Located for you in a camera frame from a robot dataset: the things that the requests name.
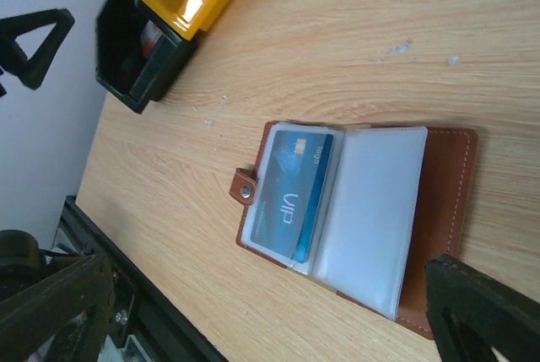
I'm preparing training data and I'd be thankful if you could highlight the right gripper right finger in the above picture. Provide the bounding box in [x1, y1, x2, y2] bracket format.
[425, 254, 539, 361]

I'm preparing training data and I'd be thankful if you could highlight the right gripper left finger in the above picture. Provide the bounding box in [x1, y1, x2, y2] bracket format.
[1, 254, 115, 361]

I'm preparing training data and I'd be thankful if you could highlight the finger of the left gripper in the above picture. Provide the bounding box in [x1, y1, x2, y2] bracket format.
[1, 8, 75, 90]

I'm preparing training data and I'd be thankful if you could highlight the white red card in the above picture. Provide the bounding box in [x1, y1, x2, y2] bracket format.
[140, 20, 162, 58]

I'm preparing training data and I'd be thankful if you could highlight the brown leather card holder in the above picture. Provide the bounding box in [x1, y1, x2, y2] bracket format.
[229, 122, 478, 339]

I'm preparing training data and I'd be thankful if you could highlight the blue vip card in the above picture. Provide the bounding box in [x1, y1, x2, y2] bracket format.
[249, 130, 334, 263]

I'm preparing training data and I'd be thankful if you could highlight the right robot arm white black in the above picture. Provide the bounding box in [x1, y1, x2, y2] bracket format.
[1, 230, 539, 361]

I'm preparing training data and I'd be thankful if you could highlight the black plastic bin near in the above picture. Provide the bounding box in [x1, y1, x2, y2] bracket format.
[95, 0, 197, 114]

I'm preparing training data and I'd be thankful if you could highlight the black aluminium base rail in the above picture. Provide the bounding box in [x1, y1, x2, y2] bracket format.
[55, 196, 226, 361]

